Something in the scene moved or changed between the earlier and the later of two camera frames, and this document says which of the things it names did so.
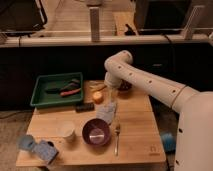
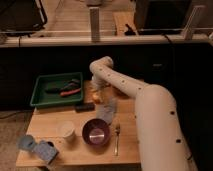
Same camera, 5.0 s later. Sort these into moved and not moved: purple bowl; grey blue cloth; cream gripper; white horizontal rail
Moved: cream gripper
Not moved: white horizontal rail; purple bowl; grey blue cloth
